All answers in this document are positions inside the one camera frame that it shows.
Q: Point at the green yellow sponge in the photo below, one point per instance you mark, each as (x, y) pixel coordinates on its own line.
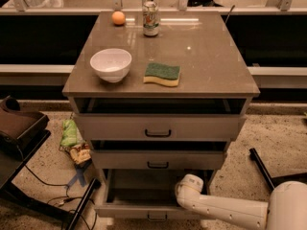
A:
(162, 74)

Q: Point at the grey drawer cabinet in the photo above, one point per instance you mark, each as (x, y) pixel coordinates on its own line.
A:
(214, 79)

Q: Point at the green snack bag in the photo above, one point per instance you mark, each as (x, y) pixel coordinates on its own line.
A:
(69, 136)

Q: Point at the grey middle drawer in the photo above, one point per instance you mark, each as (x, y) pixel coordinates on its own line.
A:
(145, 160)

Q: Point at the grey drawer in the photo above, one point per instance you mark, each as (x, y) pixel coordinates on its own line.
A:
(147, 194)
(181, 127)
(145, 160)

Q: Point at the white bowl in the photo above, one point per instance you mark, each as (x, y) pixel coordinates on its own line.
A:
(111, 65)

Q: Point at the black stand leg right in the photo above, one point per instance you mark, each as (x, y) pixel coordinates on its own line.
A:
(273, 182)

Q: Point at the brown snack bag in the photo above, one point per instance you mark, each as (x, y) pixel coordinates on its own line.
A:
(80, 153)

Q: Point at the orange ball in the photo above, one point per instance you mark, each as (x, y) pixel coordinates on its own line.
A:
(118, 18)

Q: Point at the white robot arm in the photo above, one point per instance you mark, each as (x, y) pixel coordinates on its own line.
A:
(286, 209)

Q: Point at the dark brown box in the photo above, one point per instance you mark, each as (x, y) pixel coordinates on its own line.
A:
(18, 127)

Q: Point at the black stand frame left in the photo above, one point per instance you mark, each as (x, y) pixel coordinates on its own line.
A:
(38, 183)

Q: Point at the grey top drawer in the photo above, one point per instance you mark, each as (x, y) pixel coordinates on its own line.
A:
(181, 127)

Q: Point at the soda can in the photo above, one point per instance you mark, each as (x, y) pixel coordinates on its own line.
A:
(150, 19)

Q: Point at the grey bottom drawer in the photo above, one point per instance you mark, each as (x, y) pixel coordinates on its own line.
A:
(147, 194)

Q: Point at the blue tape strip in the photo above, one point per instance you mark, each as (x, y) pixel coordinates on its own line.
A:
(78, 177)

